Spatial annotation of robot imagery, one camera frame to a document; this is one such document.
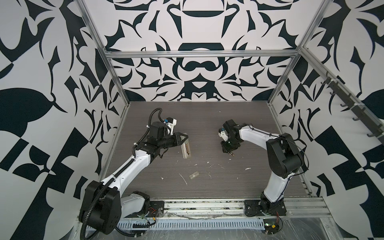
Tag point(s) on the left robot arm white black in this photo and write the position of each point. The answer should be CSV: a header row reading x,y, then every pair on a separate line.
x,y
103,204

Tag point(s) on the small circuit board right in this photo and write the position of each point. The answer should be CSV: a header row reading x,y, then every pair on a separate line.
x,y
272,227

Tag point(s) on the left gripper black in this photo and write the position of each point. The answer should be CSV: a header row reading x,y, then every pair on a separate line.
x,y
177,140

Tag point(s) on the remote battery cover beige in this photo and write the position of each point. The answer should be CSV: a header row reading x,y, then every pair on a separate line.
x,y
194,175

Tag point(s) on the horizontal aluminium frame bar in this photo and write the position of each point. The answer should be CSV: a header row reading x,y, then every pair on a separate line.
x,y
200,54

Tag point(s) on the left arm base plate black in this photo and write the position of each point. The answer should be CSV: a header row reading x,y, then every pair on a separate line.
x,y
153,209

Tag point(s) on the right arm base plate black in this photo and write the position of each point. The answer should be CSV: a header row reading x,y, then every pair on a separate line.
x,y
263,207

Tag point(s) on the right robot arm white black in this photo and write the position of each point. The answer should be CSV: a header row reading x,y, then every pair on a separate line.
x,y
284,157

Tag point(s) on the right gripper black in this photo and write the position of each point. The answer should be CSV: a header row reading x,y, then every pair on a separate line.
x,y
225,149

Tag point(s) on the white slotted cable duct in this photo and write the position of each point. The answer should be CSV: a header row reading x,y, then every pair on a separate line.
x,y
185,224

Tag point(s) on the white remote control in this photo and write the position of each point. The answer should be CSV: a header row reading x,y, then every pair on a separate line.
x,y
186,150

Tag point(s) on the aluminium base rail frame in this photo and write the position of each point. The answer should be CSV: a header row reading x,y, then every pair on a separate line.
x,y
199,209

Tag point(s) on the grey wall hook rack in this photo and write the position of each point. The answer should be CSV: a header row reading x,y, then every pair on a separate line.
x,y
351,102

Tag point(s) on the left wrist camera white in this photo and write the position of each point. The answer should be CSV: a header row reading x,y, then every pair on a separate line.
x,y
170,125

